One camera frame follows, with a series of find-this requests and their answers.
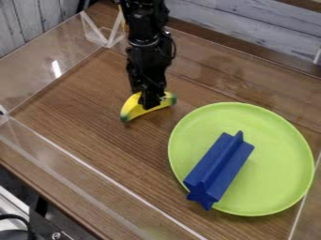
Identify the clear acrylic corner bracket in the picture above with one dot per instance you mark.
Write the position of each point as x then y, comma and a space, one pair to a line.
103, 36

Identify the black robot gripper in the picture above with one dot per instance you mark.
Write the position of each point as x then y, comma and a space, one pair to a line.
150, 52

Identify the blue star-shaped block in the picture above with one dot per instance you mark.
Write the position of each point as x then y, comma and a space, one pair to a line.
217, 168

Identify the yellow toy banana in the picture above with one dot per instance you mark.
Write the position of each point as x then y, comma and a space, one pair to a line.
133, 108

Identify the green round plate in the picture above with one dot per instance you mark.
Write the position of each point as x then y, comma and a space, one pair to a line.
277, 174

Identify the clear acrylic front wall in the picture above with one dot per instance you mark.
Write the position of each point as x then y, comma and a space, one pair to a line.
102, 204

